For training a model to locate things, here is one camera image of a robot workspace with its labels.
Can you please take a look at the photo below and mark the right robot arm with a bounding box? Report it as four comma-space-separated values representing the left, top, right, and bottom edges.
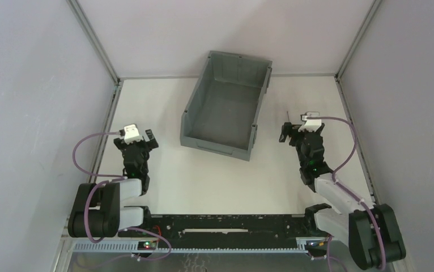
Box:
279, 122, 407, 270

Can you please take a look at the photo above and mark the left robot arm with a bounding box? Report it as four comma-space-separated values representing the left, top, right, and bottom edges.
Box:
67, 125, 159, 243

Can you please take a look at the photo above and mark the grey plastic storage bin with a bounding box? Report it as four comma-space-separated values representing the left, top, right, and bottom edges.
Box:
180, 51, 273, 161

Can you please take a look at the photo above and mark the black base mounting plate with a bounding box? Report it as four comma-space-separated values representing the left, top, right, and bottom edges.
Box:
117, 214, 342, 250

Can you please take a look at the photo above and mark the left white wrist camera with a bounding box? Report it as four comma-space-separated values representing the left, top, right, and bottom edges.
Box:
120, 124, 144, 144

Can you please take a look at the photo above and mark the grey slotted cable duct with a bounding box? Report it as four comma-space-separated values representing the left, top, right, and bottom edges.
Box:
73, 240, 307, 253

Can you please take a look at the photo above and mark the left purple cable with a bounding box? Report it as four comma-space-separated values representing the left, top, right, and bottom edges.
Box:
72, 130, 172, 262

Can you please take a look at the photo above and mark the purple cable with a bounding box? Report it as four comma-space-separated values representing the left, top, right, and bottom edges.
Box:
72, 130, 172, 262
307, 116, 386, 272

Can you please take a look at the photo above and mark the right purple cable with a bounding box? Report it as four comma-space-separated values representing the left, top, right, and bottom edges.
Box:
307, 116, 386, 272

